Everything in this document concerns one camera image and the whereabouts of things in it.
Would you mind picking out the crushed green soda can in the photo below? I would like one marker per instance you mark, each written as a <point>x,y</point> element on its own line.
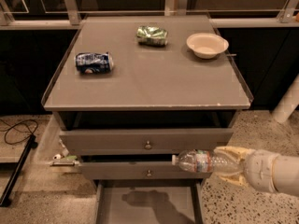
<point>151,36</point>

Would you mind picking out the grey drawer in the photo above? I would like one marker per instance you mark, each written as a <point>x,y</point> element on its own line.
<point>143,141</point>
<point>136,170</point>
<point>156,201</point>

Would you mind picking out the crushed blue soda can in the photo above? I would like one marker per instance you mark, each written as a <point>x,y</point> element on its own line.
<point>94,63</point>

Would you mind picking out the white paper bowl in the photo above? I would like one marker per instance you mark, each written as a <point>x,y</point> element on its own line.
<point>207,45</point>

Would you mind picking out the grey bottom drawer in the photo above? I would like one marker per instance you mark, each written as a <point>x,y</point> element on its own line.
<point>156,201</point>

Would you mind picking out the grey top drawer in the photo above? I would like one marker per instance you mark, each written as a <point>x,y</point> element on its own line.
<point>143,141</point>

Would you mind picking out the metal window railing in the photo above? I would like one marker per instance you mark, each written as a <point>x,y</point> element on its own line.
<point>72,14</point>

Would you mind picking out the clear plastic water bottle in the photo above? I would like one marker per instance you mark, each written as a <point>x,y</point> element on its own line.
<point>206,162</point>

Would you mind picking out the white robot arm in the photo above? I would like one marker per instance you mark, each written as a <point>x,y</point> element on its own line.
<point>286,174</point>

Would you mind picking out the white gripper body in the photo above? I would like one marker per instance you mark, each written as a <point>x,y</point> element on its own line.
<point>260,170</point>

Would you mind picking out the grey middle drawer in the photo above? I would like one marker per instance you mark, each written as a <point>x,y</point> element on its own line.
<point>136,170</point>

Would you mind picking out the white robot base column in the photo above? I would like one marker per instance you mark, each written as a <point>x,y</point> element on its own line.
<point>288,103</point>

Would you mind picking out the grey drawer cabinet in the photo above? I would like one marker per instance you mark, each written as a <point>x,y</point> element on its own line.
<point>149,87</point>

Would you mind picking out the black floor rail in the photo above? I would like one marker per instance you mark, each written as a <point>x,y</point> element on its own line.
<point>31,144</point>

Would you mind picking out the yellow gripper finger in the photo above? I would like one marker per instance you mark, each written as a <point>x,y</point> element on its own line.
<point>238,180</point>
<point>234,153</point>

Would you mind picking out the clear plastic bin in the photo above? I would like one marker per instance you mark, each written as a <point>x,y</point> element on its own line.
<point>52,153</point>

